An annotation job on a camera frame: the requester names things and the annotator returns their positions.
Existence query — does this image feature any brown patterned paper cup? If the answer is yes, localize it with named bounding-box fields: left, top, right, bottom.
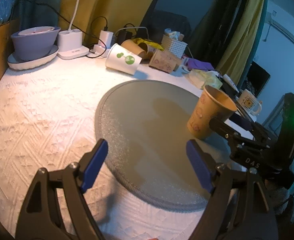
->
left=187, top=85, right=237, bottom=140

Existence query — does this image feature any patterned paper cup right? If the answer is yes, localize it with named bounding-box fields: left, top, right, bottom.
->
left=164, top=49, right=182, bottom=71

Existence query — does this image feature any patterned paper cup middle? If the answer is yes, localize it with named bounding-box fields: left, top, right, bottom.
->
left=148, top=49, right=177, bottom=74

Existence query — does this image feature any brown paper cup behind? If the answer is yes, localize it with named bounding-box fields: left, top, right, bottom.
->
left=138, top=42, right=155, bottom=60

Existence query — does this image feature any plain brown paper cup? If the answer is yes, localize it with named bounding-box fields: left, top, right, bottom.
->
left=121, top=40, right=146, bottom=59

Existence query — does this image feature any white paper cup green print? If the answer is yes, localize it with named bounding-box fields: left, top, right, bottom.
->
left=105, top=43, right=142, bottom=75

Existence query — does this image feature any white cartoon mug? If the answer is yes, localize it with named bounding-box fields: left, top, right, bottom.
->
left=237, top=89, right=262, bottom=116

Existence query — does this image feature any purple cloth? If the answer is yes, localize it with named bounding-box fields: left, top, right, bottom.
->
left=186, top=58, right=215, bottom=71

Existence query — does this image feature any white air conditioner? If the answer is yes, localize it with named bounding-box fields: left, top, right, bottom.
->
left=265, top=18, right=294, bottom=44

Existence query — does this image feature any round grey placemat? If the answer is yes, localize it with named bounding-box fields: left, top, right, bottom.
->
left=94, top=80, right=210, bottom=212

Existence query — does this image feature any yellow snack bag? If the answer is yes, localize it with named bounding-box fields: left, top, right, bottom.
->
left=133, top=38, right=164, bottom=51

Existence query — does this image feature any black power adapter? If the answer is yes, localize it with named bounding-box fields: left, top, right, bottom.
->
left=116, top=29, right=133, bottom=45

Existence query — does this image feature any white plate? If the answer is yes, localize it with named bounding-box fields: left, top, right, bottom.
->
left=7, top=44, right=59, bottom=71

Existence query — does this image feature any white power charger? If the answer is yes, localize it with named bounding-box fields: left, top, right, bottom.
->
left=92, top=30, right=113, bottom=57

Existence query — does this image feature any yellow curtain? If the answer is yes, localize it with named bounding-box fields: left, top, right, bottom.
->
left=60, top=0, right=267, bottom=82

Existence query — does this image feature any purple bowl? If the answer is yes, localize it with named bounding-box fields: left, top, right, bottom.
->
left=11, top=27, right=61, bottom=61

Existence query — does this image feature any white desk lamp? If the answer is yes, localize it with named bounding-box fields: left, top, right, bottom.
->
left=58, top=0, right=89, bottom=60

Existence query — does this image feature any white inner bowl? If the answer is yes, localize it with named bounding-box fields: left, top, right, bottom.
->
left=18, top=26, right=55, bottom=36

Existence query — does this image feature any black power cable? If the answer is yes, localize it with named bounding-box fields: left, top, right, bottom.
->
left=19, top=0, right=108, bottom=59

